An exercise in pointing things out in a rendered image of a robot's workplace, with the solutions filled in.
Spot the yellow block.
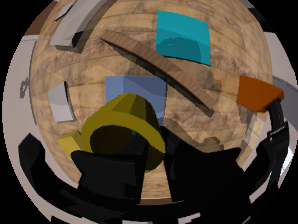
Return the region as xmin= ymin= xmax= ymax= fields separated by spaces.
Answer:
xmin=56 ymin=131 xmax=85 ymax=157

